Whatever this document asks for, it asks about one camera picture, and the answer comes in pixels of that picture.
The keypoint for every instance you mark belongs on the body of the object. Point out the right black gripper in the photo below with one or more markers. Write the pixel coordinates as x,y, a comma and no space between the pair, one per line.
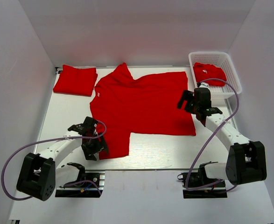
186,94

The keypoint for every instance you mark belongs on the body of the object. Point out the white plastic basket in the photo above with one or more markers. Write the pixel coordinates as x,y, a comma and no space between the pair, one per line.
221,60

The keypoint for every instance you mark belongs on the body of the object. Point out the red t shirt in basket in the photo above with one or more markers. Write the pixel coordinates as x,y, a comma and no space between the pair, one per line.
207,71

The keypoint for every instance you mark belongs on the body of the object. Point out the red t shirt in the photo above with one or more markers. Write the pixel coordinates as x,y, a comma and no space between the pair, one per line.
207,71
147,105
74,81

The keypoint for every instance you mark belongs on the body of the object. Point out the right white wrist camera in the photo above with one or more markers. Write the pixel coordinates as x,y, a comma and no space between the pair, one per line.
203,85

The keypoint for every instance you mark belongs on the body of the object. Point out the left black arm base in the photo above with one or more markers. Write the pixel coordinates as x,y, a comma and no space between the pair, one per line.
88,185

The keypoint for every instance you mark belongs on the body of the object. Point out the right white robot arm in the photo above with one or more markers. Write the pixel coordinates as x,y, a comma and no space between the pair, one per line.
246,161

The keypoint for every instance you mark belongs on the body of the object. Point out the folded red t shirt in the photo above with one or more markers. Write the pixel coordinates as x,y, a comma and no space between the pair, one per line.
74,81

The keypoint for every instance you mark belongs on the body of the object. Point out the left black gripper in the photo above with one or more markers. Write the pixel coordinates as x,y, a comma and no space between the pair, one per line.
101,145

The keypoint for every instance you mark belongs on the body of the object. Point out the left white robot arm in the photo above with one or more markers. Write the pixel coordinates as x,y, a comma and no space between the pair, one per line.
42,172

